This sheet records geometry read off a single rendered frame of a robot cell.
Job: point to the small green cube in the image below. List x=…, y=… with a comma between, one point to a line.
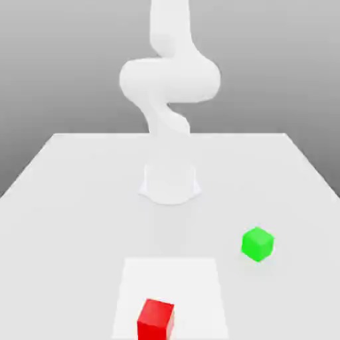
x=257, y=244

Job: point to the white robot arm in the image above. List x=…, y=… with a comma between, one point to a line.
x=170, y=79

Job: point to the small red cube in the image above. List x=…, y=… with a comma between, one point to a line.
x=155, y=320

